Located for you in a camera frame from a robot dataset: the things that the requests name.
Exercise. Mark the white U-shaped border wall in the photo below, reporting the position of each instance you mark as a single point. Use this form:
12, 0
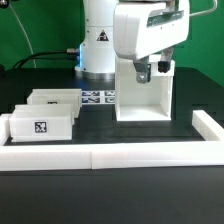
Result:
207, 152

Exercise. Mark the white front drawer box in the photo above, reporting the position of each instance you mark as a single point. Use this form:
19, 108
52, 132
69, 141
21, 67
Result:
45, 122

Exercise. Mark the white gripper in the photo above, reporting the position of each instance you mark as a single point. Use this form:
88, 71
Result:
144, 28

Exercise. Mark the white drawer cabinet frame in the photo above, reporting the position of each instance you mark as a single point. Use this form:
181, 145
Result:
143, 102

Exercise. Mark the white drawer box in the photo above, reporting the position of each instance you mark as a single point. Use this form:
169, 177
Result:
45, 122
57, 96

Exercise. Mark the white fiducial marker sheet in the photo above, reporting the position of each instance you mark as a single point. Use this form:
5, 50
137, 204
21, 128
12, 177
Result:
92, 97

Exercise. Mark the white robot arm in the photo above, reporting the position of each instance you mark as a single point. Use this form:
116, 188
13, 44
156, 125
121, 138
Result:
96, 52

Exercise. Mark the white rear drawer box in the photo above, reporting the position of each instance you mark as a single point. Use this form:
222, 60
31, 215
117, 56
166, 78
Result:
57, 96

